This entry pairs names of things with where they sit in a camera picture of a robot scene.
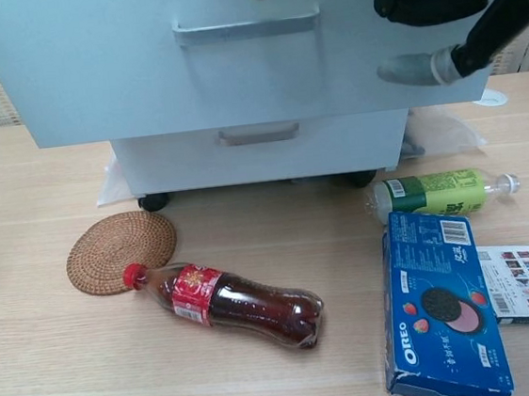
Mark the white bottom drawer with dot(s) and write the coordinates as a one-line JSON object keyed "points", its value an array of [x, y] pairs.
{"points": [[171, 165]]}

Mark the black caster wheel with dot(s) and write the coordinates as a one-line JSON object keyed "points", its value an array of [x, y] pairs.
{"points": [[153, 202], [361, 178]]}

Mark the green label tea bottle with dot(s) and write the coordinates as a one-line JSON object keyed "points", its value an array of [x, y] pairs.
{"points": [[434, 189]]}

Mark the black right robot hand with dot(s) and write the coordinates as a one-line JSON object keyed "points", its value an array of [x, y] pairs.
{"points": [[438, 5]]}

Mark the blue Oreo cookie box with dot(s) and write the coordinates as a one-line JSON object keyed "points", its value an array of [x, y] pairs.
{"points": [[451, 353]]}

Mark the round woven rattan coaster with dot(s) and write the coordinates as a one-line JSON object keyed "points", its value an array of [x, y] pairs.
{"points": [[109, 252]]}

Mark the clear plastic bag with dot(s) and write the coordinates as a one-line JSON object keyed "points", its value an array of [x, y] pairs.
{"points": [[447, 131]]}

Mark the white drawer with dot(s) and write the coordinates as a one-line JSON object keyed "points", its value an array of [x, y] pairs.
{"points": [[171, 165], [91, 84]]}

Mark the cola bottle with red cap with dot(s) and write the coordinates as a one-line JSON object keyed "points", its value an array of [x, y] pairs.
{"points": [[257, 307]]}

